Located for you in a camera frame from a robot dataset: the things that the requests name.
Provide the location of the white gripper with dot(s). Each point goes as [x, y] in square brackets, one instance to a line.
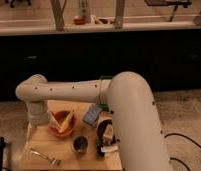
[38, 113]

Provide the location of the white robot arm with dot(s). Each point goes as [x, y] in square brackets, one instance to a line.
[135, 118]

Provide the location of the small metal cup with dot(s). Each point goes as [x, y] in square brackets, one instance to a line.
[80, 144]

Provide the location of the orange bowl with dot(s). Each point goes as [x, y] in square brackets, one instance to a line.
[54, 128]

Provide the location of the yellow banana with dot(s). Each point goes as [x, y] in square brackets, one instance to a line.
[65, 120]

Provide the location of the silver fork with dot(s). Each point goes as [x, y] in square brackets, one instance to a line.
[52, 160]

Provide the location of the blue grey sponge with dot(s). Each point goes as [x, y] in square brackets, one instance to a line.
[92, 115]

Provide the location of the dark brown bowl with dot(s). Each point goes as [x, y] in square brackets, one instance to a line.
[101, 129]

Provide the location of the green tray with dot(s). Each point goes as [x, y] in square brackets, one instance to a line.
[104, 107]

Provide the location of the tan block in bowl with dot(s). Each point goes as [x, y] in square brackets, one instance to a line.
[108, 134]

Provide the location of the white black brush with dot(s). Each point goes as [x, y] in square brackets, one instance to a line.
[103, 150]

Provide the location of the red object on shelf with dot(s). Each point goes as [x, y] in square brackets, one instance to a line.
[79, 21]

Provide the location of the white bottle on shelf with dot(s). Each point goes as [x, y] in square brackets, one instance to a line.
[84, 10]

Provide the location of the black post at left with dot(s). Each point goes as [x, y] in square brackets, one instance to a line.
[2, 146]

